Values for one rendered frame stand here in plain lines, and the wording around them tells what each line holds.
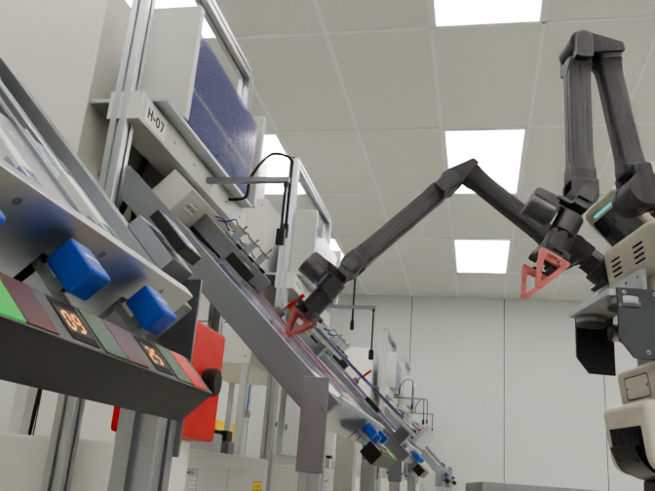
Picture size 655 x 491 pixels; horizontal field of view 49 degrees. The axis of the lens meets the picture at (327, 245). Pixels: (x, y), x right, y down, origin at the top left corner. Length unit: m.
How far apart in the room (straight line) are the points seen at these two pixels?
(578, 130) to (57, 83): 1.22
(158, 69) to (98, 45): 0.15
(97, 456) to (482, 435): 8.15
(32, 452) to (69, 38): 0.98
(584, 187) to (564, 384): 8.00
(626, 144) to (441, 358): 7.96
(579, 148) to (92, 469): 1.23
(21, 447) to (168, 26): 1.07
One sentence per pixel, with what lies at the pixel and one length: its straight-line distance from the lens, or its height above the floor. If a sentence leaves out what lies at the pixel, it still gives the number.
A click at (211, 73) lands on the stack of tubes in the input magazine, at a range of 2.02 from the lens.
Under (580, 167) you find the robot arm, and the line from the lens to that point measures 1.70.
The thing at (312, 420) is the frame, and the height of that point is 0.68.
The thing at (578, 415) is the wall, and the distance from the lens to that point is 9.57.
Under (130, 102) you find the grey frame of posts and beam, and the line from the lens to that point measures 1.71.
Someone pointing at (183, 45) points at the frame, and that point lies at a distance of 1.92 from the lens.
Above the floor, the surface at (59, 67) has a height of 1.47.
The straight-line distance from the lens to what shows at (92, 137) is 1.82.
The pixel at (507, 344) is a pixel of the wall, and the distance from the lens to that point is 9.63.
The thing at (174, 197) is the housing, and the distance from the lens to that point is 1.83.
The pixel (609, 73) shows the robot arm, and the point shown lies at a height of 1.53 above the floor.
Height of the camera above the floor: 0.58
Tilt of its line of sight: 18 degrees up
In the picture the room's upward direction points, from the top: 5 degrees clockwise
